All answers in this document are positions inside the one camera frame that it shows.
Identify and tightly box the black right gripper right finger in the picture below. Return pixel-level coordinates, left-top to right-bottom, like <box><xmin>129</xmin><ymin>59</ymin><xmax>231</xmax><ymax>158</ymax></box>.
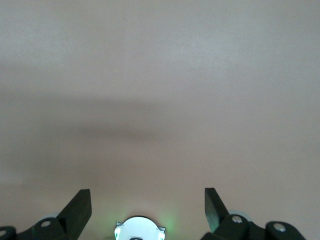
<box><xmin>201</xmin><ymin>187</ymin><xmax>307</xmax><ymax>240</ymax></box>

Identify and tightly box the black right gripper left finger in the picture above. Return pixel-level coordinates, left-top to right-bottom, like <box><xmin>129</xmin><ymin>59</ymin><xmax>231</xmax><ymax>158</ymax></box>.
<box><xmin>0</xmin><ymin>188</ymin><xmax>93</xmax><ymax>240</ymax></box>

